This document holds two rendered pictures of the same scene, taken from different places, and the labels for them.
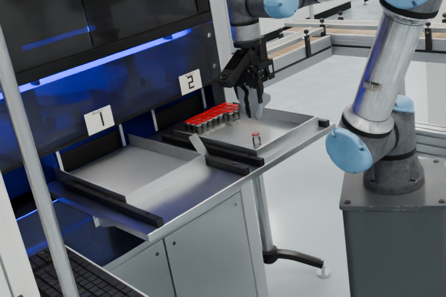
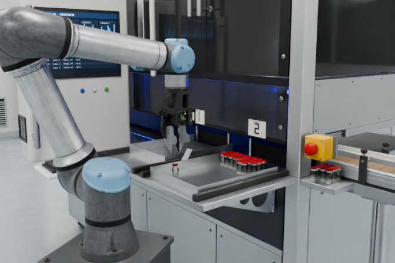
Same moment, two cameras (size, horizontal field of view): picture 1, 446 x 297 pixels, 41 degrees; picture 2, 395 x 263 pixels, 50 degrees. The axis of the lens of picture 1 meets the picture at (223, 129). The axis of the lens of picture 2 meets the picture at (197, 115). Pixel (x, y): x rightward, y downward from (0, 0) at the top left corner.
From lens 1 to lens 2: 2.19 m
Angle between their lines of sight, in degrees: 90
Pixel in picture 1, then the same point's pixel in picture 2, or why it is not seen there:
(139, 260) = (201, 222)
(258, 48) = (177, 97)
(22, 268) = (26, 108)
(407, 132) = (82, 194)
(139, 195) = (133, 149)
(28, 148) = not seen: hidden behind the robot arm
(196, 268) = not seen: outside the picture
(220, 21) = (294, 91)
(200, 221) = (242, 242)
